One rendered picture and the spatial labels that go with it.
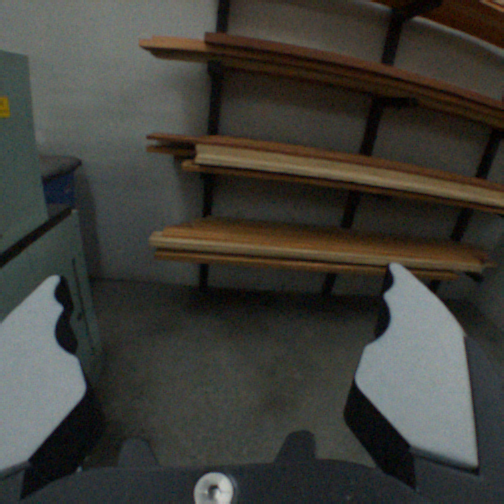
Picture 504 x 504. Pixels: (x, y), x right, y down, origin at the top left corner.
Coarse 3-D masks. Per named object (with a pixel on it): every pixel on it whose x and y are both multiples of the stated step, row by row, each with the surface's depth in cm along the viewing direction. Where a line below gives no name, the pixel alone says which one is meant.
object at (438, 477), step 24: (480, 360) 6; (480, 384) 6; (480, 408) 5; (480, 432) 5; (408, 456) 5; (480, 456) 4; (408, 480) 5; (432, 480) 4; (456, 480) 4; (480, 480) 4
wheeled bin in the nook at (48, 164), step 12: (48, 156) 149; (60, 156) 152; (72, 156) 158; (48, 168) 131; (60, 168) 137; (72, 168) 150; (48, 180) 126; (60, 180) 145; (72, 180) 161; (48, 192) 135; (60, 192) 148; (72, 192) 163; (72, 204) 166
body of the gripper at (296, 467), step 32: (128, 448) 5; (288, 448) 5; (64, 480) 4; (96, 480) 4; (128, 480) 4; (160, 480) 4; (192, 480) 4; (224, 480) 4; (256, 480) 4; (288, 480) 4; (320, 480) 4; (352, 480) 4; (384, 480) 4
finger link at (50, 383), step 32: (64, 288) 10; (32, 320) 8; (64, 320) 8; (0, 352) 7; (32, 352) 7; (64, 352) 7; (0, 384) 6; (32, 384) 6; (64, 384) 6; (0, 416) 5; (32, 416) 5; (64, 416) 5; (96, 416) 6; (0, 448) 4; (32, 448) 5; (64, 448) 5
